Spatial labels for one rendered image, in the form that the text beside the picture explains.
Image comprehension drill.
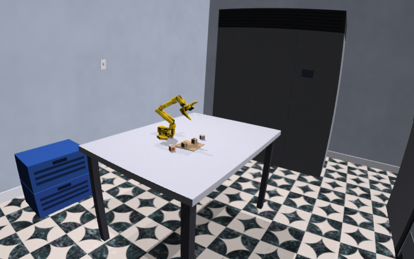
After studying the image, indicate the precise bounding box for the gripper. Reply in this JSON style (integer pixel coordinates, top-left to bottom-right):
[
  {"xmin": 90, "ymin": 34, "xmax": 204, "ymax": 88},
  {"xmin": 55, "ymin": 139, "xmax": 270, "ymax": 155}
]
[{"xmin": 179, "ymin": 101, "xmax": 198, "ymax": 120}]

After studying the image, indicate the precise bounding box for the tan square mat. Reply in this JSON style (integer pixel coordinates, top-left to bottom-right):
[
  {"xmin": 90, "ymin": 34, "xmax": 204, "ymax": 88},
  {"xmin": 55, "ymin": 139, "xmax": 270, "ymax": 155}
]
[{"xmin": 175, "ymin": 140, "xmax": 205, "ymax": 151}]

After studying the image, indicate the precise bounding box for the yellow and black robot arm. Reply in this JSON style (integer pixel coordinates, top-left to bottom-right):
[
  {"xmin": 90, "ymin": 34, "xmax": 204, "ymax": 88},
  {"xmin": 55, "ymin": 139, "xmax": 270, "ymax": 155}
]
[{"xmin": 156, "ymin": 95, "xmax": 187, "ymax": 140}]

